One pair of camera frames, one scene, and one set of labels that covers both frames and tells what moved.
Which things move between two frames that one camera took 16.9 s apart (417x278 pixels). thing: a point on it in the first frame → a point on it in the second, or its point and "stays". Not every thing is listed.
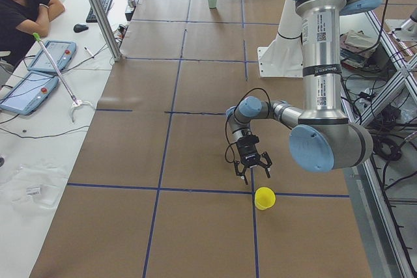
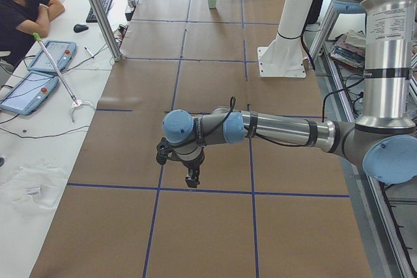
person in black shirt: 25,12 stays
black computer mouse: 80,28 stays
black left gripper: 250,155 → 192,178
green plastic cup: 212,0 stays
